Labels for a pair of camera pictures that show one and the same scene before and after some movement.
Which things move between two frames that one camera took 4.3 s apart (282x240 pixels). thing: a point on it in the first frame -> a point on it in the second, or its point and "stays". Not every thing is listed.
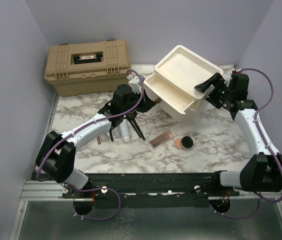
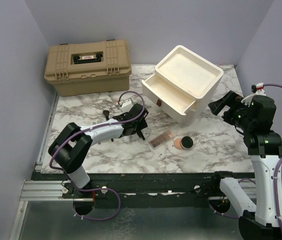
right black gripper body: x=220 y=94 -> x=237 y=114
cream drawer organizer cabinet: x=172 y=85 stays
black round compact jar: x=186 y=142 stays
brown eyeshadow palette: x=161 y=139 stays
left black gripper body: x=135 y=99 -> x=140 y=126
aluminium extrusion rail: x=43 y=190 stays
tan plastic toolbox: x=88 y=68 stays
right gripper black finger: x=212 y=80 -> x=216 y=106
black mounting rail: x=156 y=189 stays
